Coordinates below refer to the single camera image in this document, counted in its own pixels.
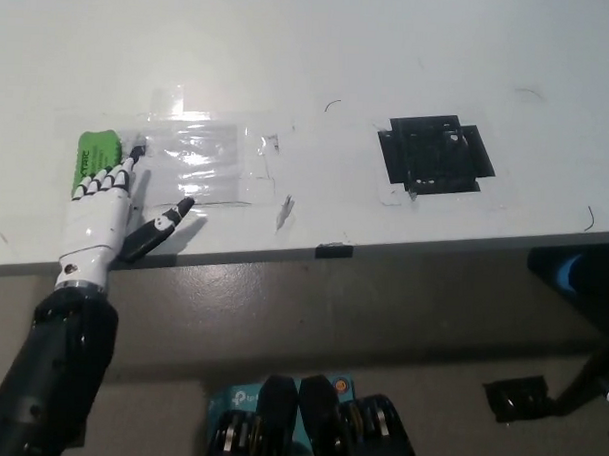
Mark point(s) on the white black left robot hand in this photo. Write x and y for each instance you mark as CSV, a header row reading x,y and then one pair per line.
x,y
97,226

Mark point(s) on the green whiteboard eraser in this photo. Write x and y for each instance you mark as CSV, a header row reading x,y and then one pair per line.
x,y
94,153

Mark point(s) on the black desk leg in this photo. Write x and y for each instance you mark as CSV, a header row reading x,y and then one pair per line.
x,y
589,373

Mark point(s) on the black and blue object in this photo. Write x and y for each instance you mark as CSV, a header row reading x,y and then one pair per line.
x,y
573,277

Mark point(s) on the clear plastic sheet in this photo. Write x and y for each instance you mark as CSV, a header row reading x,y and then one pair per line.
x,y
207,157

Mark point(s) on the teal tp-link box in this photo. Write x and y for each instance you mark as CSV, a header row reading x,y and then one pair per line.
x,y
233,398

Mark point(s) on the small black tape strip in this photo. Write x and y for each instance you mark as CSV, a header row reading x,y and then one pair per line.
x,y
334,251

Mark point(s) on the black tape square patch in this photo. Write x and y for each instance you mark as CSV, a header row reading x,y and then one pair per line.
x,y
434,153

